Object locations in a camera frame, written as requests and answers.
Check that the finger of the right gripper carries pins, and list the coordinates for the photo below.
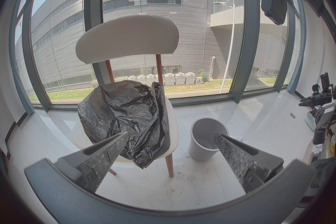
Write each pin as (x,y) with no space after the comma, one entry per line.
(308,104)
(309,99)

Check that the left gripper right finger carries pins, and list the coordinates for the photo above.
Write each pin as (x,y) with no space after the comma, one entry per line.
(241,162)

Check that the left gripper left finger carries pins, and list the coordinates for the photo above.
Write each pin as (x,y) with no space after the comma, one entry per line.
(99,162)

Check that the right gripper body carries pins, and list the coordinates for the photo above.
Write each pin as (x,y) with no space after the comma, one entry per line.
(319,100)

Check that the black plastic bag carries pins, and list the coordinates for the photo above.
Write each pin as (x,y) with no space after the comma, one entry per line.
(126,107)

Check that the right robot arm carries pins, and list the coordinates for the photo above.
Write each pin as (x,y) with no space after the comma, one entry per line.
(320,128)

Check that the white trash bin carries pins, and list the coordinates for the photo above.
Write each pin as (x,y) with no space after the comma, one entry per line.
(199,153)

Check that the white chair with wooden legs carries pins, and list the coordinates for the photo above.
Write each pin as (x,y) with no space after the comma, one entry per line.
(126,39)

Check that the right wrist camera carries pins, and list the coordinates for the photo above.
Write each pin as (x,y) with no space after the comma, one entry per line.
(325,82)

